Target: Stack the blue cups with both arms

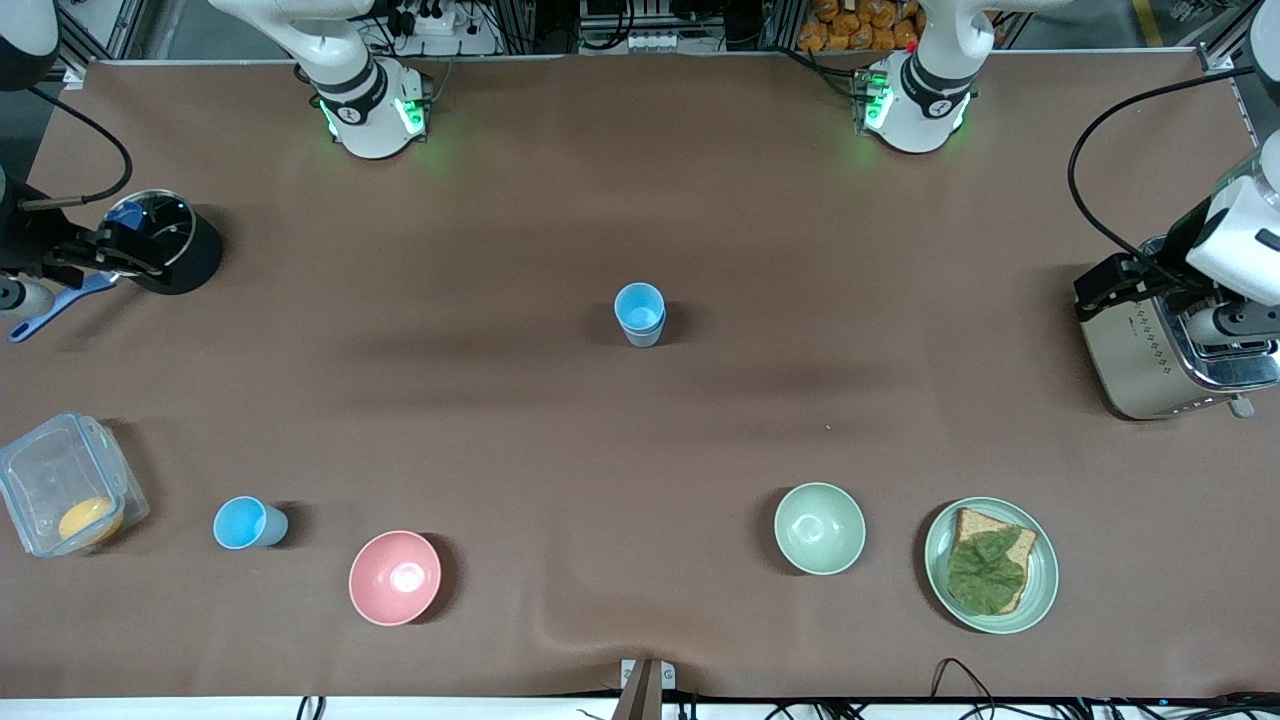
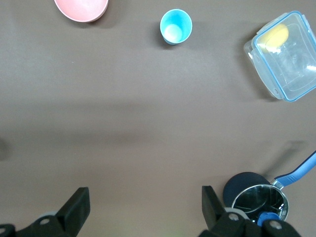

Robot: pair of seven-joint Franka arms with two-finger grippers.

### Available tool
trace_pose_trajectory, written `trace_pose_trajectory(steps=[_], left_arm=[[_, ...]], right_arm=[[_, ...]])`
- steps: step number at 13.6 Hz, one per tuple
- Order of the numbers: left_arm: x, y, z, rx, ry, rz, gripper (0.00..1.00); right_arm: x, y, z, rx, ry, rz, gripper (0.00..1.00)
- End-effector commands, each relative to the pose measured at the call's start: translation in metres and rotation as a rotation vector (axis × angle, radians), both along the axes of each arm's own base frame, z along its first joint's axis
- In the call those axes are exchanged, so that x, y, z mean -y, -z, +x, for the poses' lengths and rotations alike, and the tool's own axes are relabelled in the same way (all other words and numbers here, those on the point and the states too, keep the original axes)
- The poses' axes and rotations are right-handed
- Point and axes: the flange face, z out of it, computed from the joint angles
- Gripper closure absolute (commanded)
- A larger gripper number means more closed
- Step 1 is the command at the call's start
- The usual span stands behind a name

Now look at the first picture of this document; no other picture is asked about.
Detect yellow round food piece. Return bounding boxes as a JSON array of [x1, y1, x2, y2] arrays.
[[58, 497, 126, 546]]

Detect blue plastic ladle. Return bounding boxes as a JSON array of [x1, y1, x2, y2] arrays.
[[9, 200, 151, 344]]

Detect clear plastic lidded container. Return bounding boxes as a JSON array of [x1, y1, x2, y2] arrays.
[[0, 411, 150, 558]]

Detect glass pot lid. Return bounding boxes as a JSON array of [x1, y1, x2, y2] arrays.
[[100, 190, 196, 271]]

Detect aluminium frame profile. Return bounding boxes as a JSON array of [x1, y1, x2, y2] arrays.
[[1195, 0, 1266, 71], [60, 0, 151, 63]]

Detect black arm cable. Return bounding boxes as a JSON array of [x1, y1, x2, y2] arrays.
[[1066, 65, 1256, 283], [20, 85, 135, 209]]

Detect pink bowl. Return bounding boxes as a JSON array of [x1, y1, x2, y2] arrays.
[[348, 530, 442, 628]]

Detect silver beige toaster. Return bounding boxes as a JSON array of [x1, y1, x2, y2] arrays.
[[1075, 235, 1280, 421]]

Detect orange packaged snacks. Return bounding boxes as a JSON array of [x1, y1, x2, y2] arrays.
[[797, 0, 926, 53]]

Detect brown bread slice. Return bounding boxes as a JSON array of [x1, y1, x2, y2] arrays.
[[947, 508, 1039, 615]]

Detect pale green bowl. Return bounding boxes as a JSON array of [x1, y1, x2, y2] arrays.
[[774, 482, 867, 577]]

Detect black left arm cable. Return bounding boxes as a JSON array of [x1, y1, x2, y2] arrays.
[[1066, 65, 1256, 283]]

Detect black cooking pot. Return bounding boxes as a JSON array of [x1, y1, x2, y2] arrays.
[[100, 189, 224, 295]]

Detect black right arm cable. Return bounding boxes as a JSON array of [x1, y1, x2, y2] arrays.
[[20, 85, 135, 209]]

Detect brown table cloth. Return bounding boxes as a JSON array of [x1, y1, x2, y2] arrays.
[[0, 50, 1280, 701]]

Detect pale green plate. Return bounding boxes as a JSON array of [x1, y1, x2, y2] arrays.
[[924, 497, 1060, 635]]

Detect green lettuce leaf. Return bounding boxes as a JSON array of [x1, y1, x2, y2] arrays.
[[947, 528, 1031, 615]]

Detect grey metal table bracket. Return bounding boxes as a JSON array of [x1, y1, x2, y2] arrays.
[[620, 658, 677, 720]]

